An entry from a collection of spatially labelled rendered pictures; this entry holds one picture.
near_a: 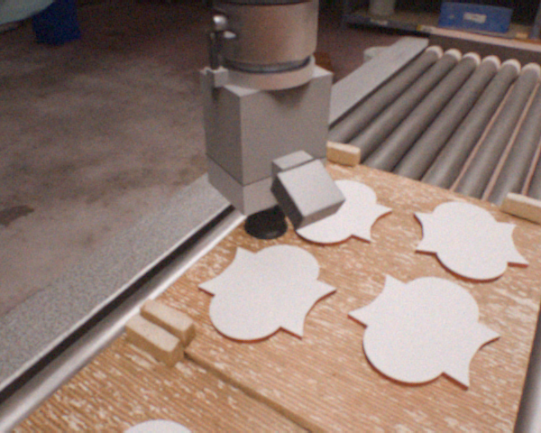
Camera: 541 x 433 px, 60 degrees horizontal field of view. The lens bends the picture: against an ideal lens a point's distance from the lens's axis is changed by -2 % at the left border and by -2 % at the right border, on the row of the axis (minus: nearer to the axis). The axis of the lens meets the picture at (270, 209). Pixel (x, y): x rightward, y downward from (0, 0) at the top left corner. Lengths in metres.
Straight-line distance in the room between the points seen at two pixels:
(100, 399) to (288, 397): 0.16
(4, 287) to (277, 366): 1.74
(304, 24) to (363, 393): 0.30
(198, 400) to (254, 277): 0.15
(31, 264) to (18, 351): 1.63
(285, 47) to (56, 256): 1.90
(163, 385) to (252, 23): 0.31
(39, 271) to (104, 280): 1.54
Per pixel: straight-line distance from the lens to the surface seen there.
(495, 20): 4.95
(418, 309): 0.51
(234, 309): 0.48
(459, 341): 0.49
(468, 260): 0.58
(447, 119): 0.97
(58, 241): 2.24
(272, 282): 0.51
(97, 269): 0.60
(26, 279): 2.10
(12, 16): 0.25
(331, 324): 0.49
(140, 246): 0.62
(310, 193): 0.36
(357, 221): 0.60
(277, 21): 0.33
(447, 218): 0.64
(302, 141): 0.38
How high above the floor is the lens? 1.30
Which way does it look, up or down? 36 degrees down
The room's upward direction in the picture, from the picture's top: straight up
